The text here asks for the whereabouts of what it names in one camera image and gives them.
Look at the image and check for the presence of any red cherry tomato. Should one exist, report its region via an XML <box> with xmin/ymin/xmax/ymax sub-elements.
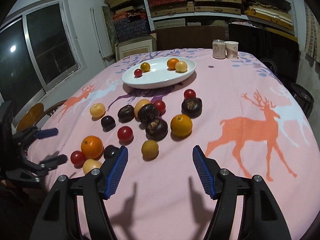
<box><xmin>183</xmin><ymin>89</ymin><xmax>196</xmax><ymax>99</ymax></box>
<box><xmin>153</xmin><ymin>100</ymin><xmax>166</xmax><ymax>115</ymax></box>
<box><xmin>71</xmin><ymin>151</ymin><xmax>86</xmax><ymax>166</ymax></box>

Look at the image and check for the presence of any pale yellow fruit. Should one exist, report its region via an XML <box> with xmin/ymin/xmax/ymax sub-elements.
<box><xmin>82</xmin><ymin>159</ymin><xmax>102</xmax><ymax>174</ymax></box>
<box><xmin>134</xmin><ymin>99</ymin><xmax>151</xmax><ymax>118</ymax></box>
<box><xmin>89</xmin><ymin>103</ymin><xmax>106</xmax><ymax>119</ymax></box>

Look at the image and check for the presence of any large orange mandarin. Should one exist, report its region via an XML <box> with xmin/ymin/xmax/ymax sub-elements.
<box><xmin>80</xmin><ymin>135</ymin><xmax>104</xmax><ymax>159</ymax></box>

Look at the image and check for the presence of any dark plum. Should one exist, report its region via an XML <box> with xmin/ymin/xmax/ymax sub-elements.
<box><xmin>101</xmin><ymin>115</ymin><xmax>116</xmax><ymax>132</ymax></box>
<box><xmin>103</xmin><ymin>145</ymin><xmax>119</xmax><ymax>160</ymax></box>

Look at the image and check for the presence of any dark mangosteen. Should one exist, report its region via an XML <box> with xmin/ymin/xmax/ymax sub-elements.
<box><xmin>117</xmin><ymin>105</ymin><xmax>135</xmax><ymax>123</ymax></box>
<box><xmin>181</xmin><ymin>97</ymin><xmax>203</xmax><ymax>118</ymax></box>
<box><xmin>138</xmin><ymin>103</ymin><xmax>159</xmax><ymax>124</ymax></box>
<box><xmin>145</xmin><ymin>118</ymin><xmax>168</xmax><ymax>140</ymax></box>

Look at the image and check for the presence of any small yellow fruit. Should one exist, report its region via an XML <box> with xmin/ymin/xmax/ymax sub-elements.
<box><xmin>141</xmin><ymin>140</ymin><xmax>159</xmax><ymax>160</ymax></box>

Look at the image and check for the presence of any dark mangosteen front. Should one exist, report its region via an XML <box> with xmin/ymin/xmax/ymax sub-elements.
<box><xmin>145</xmin><ymin>118</ymin><xmax>168</xmax><ymax>140</ymax></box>

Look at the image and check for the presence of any orange round fruit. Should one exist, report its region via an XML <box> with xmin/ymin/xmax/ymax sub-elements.
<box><xmin>170</xmin><ymin>114</ymin><xmax>193</xmax><ymax>138</ymax></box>

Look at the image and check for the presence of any small orange yellow tomato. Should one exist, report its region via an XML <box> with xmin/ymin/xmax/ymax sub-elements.
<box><xmin>140</xmin><ymin>62</ymin><xmax>151</xmax><ymax>72</ymax></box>

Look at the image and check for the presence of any small orange mandarin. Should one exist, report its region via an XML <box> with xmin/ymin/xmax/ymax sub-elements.
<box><xmin>167</xmin><ymin>58</ymin><xmax>179</xmax><ymax>70</ymax></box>

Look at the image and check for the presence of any yellow apple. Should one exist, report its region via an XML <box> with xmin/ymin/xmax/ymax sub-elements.
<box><xmin>175</xmin><ymin>61</ymin><xmax>188</xmax><ymax>73</ymax></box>

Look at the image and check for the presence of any wooden chair left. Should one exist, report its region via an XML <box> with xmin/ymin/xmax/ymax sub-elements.
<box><xmin>16</xmin><ymin>100</ymin><xmax>66</xmax><ymax>132</ymax></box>

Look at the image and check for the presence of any left window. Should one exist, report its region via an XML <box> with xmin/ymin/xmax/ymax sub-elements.
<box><xmin>1</xmin><ymin>0</ymin><xmax>84</xmax><ymax>124</ymax></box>

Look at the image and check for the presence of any pink deer tablecloth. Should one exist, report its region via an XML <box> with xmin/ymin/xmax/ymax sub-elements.
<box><xmin>28</xmin><ymin>49</ymin><xmax>319</xmax><ymax>239</ymax></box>

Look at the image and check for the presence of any black round stool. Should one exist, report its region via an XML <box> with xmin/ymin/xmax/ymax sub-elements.
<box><xmin>291</xmin><ymin>83</ymin><xmax>314</xmax><ymax>118</ymax></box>

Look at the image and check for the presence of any white oval plate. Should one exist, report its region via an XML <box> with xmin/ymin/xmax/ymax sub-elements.
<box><xmin>122</xmin><ymin>56</ymin><xmax>197</xmax><ymax>89</ymax></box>

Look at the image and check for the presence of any framed beige panel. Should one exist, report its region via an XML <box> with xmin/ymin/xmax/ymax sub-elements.
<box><xmin>115</xmin><ymin>34</ymin><xmax>157</xmax><ymax>61</ymax></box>

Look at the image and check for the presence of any dark chair right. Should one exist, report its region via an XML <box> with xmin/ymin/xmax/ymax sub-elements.
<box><xmin>228</xmin><ymin>23</ymin><xmax>300</xmax><ymax>90</ymax></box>

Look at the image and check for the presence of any beige drink can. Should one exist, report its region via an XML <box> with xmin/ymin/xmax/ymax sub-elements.
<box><xmin>212</xmin><ymin>40</ymin><xmax>226</xmax><ymax>59</ymax></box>

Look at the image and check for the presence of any brown chair back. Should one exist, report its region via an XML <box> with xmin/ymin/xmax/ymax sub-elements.
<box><xmin>152</xmin><ymin>25</ymin><xmax>229</xmax><ymax>50</ymax></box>

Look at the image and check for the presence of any white paper cup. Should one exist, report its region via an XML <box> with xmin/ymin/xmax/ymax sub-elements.
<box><xmin>225</xmin><ymin>41</ymin><xmax>239</xmax><ymax>59</ymax></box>

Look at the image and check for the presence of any checked beige curtain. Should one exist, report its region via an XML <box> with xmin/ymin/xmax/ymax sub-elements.
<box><xmin>304</xmin><ymin>3</ymin><xmax>320</xmax><ymax>63</ymax></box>

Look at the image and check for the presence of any white metal shelf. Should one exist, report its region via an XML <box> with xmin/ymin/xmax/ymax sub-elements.
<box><xmin>144</xmin><ymin>0</ymin><xmax>297</xmax><ymax>35</ymax></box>

